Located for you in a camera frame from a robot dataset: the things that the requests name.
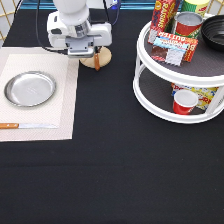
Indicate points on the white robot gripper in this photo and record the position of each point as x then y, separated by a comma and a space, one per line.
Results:
74, 33

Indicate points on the beige woven placemat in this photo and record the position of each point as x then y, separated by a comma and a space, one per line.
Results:
58, 110

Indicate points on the white two-tier turntable rack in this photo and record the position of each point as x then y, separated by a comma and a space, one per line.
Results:
152, 80

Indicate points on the red raisins box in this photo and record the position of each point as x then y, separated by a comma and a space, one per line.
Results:
163, 13

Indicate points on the yellow box on lower tier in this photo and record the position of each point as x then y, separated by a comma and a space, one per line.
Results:
205, 95

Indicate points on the red tin can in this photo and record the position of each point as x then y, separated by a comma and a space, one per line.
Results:
188, 24

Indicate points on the fork with wooden handle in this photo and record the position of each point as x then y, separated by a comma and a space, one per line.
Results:
96, 58

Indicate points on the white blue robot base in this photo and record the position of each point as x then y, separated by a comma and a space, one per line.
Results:
101, 4

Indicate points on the brown chocolate bar pack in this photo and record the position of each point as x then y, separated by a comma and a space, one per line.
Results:
166, 55

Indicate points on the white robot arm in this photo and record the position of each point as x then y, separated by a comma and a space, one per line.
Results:
72, 6

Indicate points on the black bowl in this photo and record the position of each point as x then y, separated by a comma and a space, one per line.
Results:
212, 32

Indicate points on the orange butter box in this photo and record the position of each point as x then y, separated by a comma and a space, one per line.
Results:
186, 45

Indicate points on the red plastic cup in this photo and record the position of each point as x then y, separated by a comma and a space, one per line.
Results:
184, 102

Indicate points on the yellow green canister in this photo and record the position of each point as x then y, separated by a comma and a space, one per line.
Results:
196, 6

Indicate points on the knife with wooden handle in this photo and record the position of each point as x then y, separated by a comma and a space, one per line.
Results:
26, 126

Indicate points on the round silver metal plate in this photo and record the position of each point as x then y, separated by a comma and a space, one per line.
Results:
30, 89

